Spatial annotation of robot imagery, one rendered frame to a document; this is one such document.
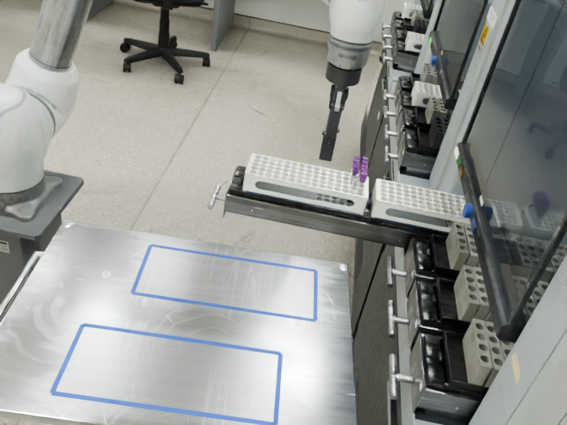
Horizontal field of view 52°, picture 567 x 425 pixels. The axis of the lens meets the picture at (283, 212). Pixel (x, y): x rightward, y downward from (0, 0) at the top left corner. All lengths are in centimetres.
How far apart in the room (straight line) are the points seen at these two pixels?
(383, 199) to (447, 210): 15
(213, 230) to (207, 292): 148
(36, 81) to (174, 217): 126
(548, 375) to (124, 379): 62
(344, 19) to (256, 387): 71
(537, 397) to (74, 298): 76
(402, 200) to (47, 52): 91
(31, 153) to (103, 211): 126
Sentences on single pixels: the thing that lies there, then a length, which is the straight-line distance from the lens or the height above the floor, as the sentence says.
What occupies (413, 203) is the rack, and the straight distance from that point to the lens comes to 141.
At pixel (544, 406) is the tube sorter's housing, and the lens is 92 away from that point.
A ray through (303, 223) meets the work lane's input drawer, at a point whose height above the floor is 77.
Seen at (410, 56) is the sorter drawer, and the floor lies 80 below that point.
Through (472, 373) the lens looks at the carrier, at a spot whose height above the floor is 85.
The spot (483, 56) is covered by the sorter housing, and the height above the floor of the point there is 116.
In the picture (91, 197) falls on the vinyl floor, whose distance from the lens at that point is 275.
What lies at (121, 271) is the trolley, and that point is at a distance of 115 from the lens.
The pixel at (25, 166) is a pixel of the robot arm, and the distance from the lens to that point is 145.
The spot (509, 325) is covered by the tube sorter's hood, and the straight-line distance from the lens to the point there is 97.
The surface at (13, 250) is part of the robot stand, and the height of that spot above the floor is 60.
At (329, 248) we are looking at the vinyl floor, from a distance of 260.
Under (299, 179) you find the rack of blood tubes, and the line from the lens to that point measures 138.
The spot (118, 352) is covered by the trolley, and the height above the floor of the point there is 82.
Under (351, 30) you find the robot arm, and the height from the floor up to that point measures 124.
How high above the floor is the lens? 160
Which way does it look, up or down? 35 degrees down
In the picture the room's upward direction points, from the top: 11 degrees clockwise
